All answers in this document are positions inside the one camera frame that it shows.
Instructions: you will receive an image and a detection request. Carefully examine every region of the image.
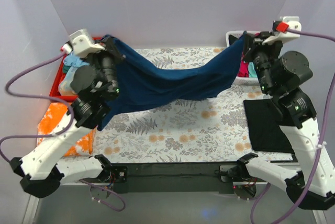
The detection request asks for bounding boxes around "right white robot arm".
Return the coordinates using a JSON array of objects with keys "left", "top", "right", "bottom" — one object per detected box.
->
[{"left": 237, "top": 31, "right": 334, "bottom": 210}]

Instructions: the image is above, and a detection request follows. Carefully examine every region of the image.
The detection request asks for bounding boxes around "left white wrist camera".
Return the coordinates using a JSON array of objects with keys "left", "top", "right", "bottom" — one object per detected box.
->
[{"left": 60, "top": 29, "right": 105, "bottom": 59}]

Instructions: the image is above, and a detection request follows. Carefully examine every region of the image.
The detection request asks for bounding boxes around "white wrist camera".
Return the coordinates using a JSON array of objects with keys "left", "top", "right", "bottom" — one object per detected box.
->
[
  {"left": 262, "top": 16, "right": 302, "bottom": 45},
  {"left": 60, "top": 29, "right": 105, "bottom": 59}
]

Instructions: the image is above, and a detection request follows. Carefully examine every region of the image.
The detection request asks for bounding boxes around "teal shirt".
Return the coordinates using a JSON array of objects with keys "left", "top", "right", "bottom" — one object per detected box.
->
[{"left": 248, "top": 62, "right": 258, "bottom": 78}]

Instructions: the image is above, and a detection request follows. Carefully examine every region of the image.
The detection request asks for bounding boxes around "dark blue t shirt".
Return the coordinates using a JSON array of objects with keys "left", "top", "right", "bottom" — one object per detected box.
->
[{"left": 97, "top": 37, "right": 244, "bottom": 131}]

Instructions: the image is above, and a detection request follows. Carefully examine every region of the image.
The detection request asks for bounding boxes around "yellow blue patterned garment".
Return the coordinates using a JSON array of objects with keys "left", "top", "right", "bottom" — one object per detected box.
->
[{"left": 58, "top": 66, "right": 77, "bottom": 96}]

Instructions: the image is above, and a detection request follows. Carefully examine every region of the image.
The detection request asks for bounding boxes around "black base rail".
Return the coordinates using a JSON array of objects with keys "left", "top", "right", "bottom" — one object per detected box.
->
[{"left": 112, "top": 162, "right": 243, "bottom": 194}]

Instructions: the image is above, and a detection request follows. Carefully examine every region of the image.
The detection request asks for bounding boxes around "red plastic tray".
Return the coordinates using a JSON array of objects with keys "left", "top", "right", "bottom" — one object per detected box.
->
[{"left": 50, "top": 53, "right": 103, "bottom": 102}]

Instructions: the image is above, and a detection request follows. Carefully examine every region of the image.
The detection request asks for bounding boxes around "dark green garment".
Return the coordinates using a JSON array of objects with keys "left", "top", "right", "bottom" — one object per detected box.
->
[{"left": 62, "top": 65, "right": 71, "bottom": 74}]

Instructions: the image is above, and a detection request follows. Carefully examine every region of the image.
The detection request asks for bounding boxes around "white plastic basket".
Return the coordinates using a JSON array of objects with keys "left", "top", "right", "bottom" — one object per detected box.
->
[{"left": 226, "top": 30, "right": 259, "bottom": 85}]

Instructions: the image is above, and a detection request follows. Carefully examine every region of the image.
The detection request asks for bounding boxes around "aluminium frame rail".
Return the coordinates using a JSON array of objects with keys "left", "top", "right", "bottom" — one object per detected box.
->
[{"left": 22, "top": 196, "right": 39, "bottom": 224}]

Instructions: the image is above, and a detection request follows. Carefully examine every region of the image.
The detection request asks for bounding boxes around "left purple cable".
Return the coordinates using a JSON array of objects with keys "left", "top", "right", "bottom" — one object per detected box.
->
[{"left": 0, "top": 51, "right": 126, "bottom": 211}]

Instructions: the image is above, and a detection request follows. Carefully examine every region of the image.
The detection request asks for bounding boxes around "magenta shirt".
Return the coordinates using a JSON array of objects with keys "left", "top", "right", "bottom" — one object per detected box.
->
[{"left": 237, "top": 56, "right": 249, "bottom": 78}]

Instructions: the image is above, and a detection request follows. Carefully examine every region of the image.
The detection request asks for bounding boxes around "black folded shirt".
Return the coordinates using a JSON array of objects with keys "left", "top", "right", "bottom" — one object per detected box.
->
[{"left": 243, "top": 99, "right": 294, "bottom": 154}]

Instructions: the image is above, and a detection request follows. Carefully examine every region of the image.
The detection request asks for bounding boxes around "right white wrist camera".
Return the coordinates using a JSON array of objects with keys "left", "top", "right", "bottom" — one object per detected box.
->
[{"left": 262, "top": 16, "right": 302, "bottom": 45}]

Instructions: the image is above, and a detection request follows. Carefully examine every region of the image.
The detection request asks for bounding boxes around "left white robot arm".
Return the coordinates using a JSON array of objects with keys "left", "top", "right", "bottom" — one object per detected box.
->
[{"left": 9, "top": 35, "right": 124, "bottom": 198}]

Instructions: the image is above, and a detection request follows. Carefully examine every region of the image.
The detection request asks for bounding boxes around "orange tie-dye folded shirt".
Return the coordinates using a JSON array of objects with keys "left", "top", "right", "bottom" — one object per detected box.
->
[{"left": 37, "top": 103, "right": 96, "bottom": 158}]

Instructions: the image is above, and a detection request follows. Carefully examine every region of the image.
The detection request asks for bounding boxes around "light blue garment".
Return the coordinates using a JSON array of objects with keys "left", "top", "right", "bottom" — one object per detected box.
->
[{"left": 63, "top": 53, "right": 89, "bottom": 68}]

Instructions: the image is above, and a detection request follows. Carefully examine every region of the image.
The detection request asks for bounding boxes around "floral table cloth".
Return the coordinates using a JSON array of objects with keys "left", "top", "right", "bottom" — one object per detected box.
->
[{"left": 92, "top": 47, "right": 278, "bottom": 163}]

